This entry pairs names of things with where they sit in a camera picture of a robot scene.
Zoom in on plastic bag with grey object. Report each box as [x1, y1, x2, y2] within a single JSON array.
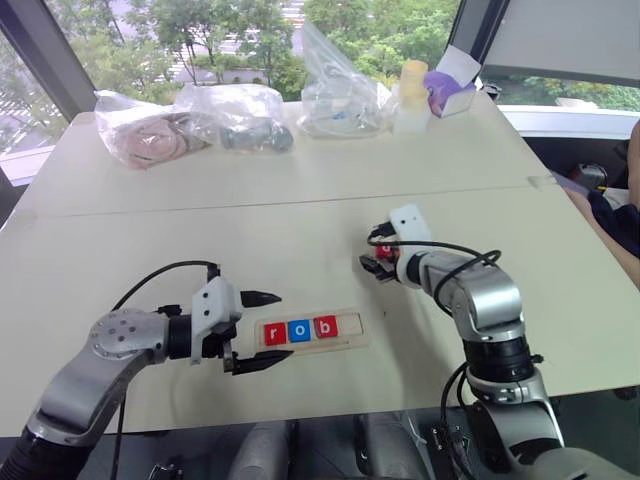
[[174, 83, 297, 154]]

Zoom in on dark rounded shape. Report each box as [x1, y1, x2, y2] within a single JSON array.
[[227, 419, 292, 480], [356, 413, 437, 480]]

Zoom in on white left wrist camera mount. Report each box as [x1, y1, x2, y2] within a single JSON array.
[[189, 277, 245, 367]]

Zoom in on wooden letter tray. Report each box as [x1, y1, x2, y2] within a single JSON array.
[[253, 310, 372, 356]]

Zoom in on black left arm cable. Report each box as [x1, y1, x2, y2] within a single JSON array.
[[110, 259, 222, 480]]

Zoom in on red letter block r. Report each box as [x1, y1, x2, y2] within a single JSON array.
[[263, 323, 289, 348]]

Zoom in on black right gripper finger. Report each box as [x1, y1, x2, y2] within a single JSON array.
[[368, 222, 397, 247], [359, 254, 387, 280]]

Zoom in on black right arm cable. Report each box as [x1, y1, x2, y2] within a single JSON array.
[[398, 240, 503, 306]]

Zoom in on purple tissue box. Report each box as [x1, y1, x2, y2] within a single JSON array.
[[423, 44, 482, 121]]

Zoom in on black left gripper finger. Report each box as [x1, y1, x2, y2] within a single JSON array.
[[233, 350, 295, 377], [239, 289, 283, 309]]

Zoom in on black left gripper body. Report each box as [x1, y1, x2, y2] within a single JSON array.
[[201, 321, 242, 376]]

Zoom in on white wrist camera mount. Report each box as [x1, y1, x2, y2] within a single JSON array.
[[189, 277, 245, 367], [389, 203, 434, 245]]

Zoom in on clear plastic bag with cables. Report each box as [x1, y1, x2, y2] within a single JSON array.
[[297, 21, 394, 139]]

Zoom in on blue letter block o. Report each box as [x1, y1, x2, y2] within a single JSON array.
[[287, 321, 314, 345]]

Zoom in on translucent bottle with yellow lid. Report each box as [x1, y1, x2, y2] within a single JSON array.
[[392, 59, 432, 136]]

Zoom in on plastic bag with pink cloth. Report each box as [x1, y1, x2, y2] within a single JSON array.
[[93, 89, 222, 172]]

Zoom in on seated person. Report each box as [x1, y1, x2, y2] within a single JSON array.
[[563, 119, 640, 291]]

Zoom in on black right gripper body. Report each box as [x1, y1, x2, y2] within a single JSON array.
[[378, 258, 402, 285]]

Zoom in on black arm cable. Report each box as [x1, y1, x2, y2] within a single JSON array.
[[110, 259, 222, 480], [398, 240, 503, 306]]

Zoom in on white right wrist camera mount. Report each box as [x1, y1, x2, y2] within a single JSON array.
[[389, 203, 434, 245]]

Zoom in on red letter block b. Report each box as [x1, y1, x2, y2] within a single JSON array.
[[314, 316, 342, 341]]

